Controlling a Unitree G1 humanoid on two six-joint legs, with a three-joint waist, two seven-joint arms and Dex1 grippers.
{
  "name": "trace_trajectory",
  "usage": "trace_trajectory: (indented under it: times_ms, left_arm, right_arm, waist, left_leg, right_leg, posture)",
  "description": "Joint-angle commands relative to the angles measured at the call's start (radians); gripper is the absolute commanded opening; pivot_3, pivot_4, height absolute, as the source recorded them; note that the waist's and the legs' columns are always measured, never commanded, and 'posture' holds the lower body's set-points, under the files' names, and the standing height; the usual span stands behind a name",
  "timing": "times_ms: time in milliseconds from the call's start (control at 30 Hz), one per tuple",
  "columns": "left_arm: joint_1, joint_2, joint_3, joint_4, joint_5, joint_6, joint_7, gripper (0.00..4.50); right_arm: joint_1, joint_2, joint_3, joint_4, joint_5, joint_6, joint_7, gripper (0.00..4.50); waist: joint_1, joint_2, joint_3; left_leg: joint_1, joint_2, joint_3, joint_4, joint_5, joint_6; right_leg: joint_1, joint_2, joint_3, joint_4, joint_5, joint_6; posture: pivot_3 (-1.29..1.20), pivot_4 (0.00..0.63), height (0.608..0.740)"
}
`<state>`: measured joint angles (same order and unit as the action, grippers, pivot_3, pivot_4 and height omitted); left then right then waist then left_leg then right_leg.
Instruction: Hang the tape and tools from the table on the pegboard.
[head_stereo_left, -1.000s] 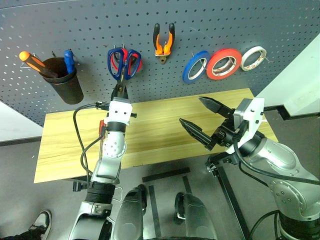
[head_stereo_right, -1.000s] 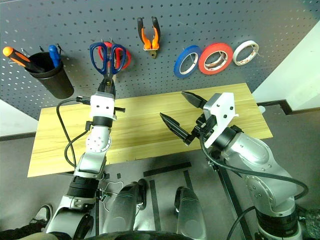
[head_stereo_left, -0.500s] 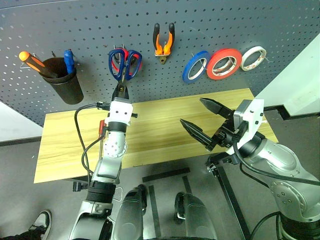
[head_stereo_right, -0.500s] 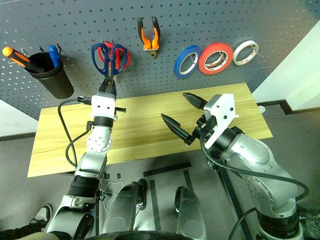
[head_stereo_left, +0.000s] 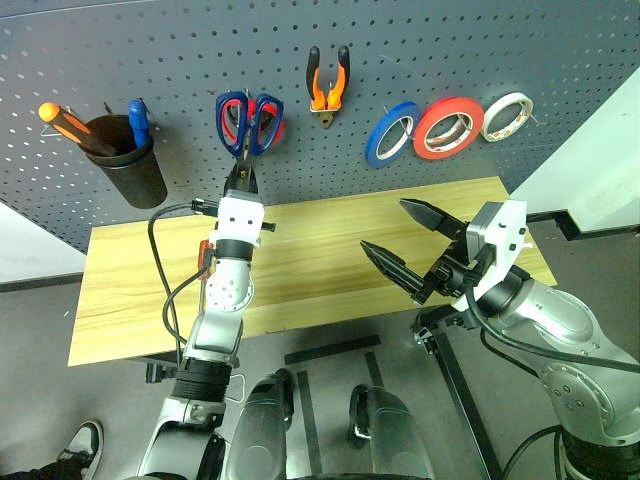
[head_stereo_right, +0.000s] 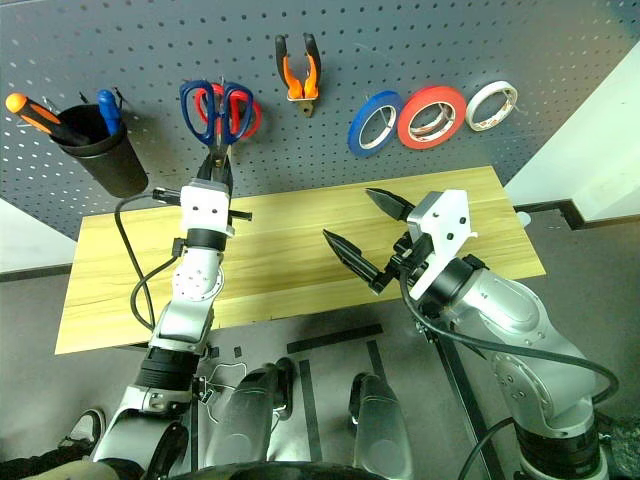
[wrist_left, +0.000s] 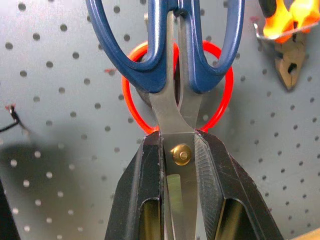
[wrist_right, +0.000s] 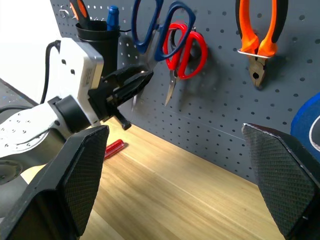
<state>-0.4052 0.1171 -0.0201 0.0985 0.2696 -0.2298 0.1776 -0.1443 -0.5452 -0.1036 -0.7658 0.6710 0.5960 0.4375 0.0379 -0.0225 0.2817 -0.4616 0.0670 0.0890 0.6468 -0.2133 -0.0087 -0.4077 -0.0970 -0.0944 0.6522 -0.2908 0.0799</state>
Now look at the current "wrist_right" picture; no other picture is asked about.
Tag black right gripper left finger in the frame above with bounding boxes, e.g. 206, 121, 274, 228
0, 124, 110, 240

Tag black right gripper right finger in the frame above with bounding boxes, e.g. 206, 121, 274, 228
241, 122, 320, 240

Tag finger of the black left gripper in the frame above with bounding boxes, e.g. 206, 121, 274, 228
101, 63, 150, 85
106, 70, 155, 104

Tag dark handled scissors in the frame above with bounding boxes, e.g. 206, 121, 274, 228
130, 0, 197, 113

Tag orange and black pliers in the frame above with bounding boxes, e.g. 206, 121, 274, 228
235, 0, 289, 91

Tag grey pegboard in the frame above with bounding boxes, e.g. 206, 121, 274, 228
49, 0, 320, 186

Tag black plastic cup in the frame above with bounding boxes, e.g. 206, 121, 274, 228
75, 20, 122, 81

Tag blue marker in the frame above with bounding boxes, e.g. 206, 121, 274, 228
106, 5, 121, 32

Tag blue tape roll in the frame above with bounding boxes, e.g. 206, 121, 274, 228
290, 92, 320, 154

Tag orange and black screwdriver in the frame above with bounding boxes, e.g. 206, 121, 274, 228
69, 0, 92, 30

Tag red handled screwdriver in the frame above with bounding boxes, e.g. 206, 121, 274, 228
104, 138, 126, 161

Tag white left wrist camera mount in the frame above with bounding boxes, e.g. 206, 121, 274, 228
53, 37, 105, 126

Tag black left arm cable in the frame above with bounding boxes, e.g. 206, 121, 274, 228
39, 39, 62, 105

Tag red handled scissors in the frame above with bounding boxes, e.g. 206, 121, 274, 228
162, 22, 209, 108

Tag silver wire loop hook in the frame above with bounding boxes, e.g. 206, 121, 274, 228
236, 48, 273, 60

